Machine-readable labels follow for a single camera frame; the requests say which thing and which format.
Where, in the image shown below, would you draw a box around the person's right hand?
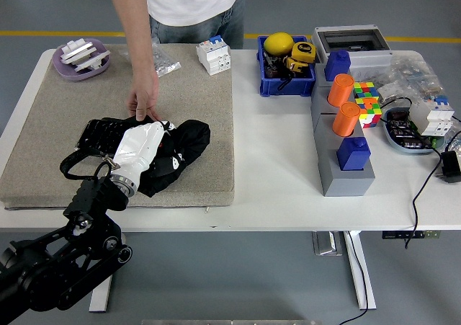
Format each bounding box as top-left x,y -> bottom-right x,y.
127,68 -> 163,123

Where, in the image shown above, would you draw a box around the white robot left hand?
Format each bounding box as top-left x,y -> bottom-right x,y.
110,120 -> 183,184

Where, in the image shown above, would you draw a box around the black glossy panel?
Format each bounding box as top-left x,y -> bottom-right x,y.
73,115 -> 161,155

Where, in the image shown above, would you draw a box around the black rag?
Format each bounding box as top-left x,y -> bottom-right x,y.
136,118 -> 212,198

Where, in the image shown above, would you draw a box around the table control panel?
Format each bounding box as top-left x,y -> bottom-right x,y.
382,230 -> 441,240

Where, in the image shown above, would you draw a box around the clear bag of metal parts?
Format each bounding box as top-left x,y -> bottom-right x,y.
118,38 -> 182,78

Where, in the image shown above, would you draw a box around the grey-brown mat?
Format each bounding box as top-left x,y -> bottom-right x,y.
0,43 -> 237,210

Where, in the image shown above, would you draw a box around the white circuit breaker blue switches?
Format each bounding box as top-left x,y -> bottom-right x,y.
195,35 -> 232,76
410,96 -> 455,137

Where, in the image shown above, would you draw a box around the purple plastic tray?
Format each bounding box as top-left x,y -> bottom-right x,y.
52,38 -> 111,81

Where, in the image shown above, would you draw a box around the person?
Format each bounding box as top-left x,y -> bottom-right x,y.
143,0 -> 248,50

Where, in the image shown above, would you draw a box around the dark tool in bin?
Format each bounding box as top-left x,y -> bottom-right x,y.
263,50 -> 289,80

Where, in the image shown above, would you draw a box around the blue plastic bin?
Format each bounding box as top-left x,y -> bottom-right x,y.
256,35 -> 318,97

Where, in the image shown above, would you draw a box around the yellow ball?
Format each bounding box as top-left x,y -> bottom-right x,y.
263,32 -> 295,56

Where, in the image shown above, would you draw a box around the yellow tape measure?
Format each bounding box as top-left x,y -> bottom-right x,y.
284,56 -> 308,74
290,41 -> 316,63

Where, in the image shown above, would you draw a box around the white table leg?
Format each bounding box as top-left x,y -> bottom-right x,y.
344,230 -> 377,311
89,272 -> 115,313

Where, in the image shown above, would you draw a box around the blue block with knob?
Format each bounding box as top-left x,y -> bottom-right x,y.
323,49 -> 352,83
336,136 -> 372,172

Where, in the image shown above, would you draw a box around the orange cylinder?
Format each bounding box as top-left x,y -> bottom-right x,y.
331,101 -> 362,138
326,74 -> 356,108

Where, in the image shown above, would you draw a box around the metal floor plate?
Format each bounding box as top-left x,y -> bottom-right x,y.
311,231 -> 343,257

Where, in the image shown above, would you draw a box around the grey block holder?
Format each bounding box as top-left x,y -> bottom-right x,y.
310,63 -> 376,197

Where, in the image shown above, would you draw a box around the colourful puzzle cube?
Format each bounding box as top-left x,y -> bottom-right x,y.
354,97 -> 383,129
352,81 -> 381,101

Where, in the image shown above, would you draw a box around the light blue tray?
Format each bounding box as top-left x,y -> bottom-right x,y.
381,107 -> 447,156

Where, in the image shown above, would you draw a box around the black electronic modules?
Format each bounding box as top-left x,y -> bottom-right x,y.
387,110 -> 433,149

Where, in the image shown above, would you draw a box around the clear bags of small parts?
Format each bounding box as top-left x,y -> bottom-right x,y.
377,53 -> 444,104

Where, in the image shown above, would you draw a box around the black power adapter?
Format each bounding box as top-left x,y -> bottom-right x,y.
437,151 -> 461,184

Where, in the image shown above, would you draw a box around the white plastic bracket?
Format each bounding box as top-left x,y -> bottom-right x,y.
59,38 -> 97,65
73,50 -> 112,72

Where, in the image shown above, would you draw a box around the grey electrical enclosure box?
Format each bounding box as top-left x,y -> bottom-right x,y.
311,25 -> 393,84

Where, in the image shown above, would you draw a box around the black floor cable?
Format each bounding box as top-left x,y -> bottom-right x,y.
338,230 -> 370,325

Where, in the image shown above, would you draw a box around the black adapter cable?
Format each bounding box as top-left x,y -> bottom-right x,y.
380,97 -> 447,250

